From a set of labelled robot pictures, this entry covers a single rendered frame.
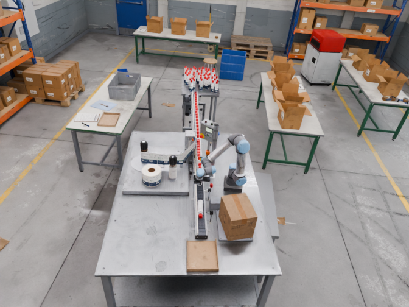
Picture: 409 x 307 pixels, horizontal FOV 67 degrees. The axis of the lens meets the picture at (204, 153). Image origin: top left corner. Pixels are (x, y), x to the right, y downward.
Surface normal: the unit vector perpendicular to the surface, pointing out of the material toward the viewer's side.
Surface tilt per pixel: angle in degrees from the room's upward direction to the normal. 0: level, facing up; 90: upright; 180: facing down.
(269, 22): 90
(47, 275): 0
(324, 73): 90
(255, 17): 90
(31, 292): 0
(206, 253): 0
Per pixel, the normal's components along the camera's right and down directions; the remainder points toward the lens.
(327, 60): 0.11, 0.60
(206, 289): 0.07, -0.81
